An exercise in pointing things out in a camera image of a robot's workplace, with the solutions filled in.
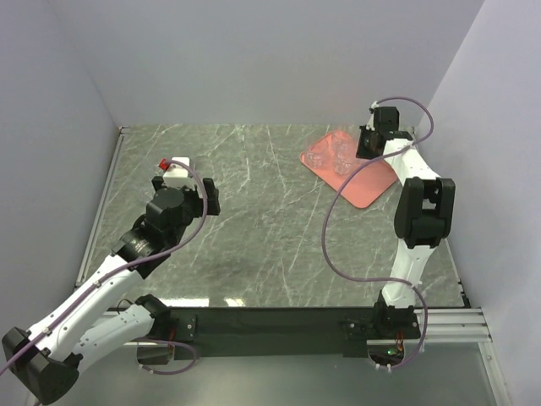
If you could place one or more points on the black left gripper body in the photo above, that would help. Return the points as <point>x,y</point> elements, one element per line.
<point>193,207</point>

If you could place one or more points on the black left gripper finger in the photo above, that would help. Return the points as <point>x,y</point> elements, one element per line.
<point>157,183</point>
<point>212,193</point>

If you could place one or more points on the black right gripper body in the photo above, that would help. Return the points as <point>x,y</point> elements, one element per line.
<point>364,149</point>

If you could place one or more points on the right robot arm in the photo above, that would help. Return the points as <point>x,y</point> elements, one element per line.
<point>422,220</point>

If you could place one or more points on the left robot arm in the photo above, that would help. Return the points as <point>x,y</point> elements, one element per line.
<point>49,356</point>

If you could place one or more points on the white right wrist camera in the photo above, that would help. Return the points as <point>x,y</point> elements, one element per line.
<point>374,119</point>

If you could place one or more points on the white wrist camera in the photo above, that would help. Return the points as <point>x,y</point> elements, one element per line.
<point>175,176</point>
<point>374,119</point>

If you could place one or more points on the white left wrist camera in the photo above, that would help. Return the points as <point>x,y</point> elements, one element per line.
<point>175,176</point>

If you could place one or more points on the aluminium rail frame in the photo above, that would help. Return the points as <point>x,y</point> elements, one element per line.
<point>75,169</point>

